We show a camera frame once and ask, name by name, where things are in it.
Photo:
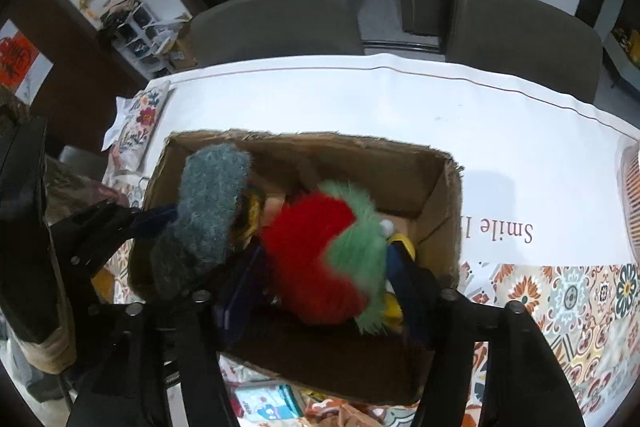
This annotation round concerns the round wicker plate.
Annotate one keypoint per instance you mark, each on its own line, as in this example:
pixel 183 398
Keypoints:
pixel 629 185

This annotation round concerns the grey fuzzy plush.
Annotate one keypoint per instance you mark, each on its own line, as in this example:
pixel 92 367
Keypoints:
pixel 210 192

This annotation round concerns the grey dining chair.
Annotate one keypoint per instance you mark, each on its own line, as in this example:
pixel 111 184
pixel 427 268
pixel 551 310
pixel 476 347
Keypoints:
pixel 243 30
pixel 530 39

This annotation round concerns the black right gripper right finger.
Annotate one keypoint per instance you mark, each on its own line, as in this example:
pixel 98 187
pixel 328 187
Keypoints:
pixel 525 385

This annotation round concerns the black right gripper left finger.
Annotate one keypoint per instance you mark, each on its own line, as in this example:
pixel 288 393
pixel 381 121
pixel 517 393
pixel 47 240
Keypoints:
pixel 129 356

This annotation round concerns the red green plush toy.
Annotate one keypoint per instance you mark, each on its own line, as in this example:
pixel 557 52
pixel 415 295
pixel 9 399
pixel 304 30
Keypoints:
pixel 326 257

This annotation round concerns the blue white small box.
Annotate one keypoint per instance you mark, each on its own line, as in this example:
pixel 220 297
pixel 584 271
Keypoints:
pixel 268 403

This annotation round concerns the grey dining chair left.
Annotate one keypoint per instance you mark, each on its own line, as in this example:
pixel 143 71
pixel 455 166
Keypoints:
pixel 243 30

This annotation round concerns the floral patterned tablecloth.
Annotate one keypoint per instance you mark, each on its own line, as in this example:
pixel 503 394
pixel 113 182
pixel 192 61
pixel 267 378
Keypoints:
pixel 543 184

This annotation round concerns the brown cardboard box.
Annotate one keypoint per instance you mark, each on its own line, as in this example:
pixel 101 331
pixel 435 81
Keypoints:
pixel 415 185

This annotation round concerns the white shelf with clutter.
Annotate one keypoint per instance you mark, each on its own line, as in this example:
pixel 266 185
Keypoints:
pixel 143 39

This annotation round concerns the floral tissue box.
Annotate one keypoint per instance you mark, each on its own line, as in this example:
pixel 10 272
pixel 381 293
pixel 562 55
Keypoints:
pixel 135 121

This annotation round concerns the grey dining chair right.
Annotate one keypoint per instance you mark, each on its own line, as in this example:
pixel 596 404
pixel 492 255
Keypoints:
pixel 530 39

